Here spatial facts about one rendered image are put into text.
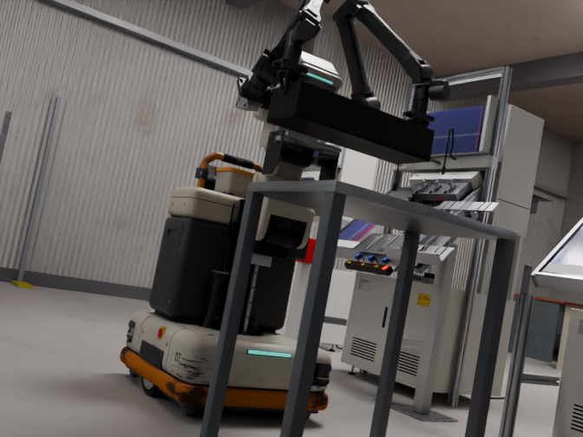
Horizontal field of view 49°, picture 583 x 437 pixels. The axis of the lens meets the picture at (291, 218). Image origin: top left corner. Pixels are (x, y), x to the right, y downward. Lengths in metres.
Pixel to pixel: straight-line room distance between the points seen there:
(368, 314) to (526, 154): 1.32
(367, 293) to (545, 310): 5.30
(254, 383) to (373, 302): 1.64
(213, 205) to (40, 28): 3.92
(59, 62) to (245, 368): 4.35
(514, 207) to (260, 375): 2.09
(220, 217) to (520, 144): 2.04
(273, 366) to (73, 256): 4.00
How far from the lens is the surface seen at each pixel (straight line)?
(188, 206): 2.53
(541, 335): 8.99
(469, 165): 3.78
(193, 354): 2.24
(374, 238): 3.63
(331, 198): 1.58
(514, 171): 3.94
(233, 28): 6.99
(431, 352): 3.17
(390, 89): 8.24
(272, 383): 2.40
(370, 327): 3.86
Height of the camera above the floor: 0.57
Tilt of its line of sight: 4 degrees up
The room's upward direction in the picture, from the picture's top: 11 degrees clockwise
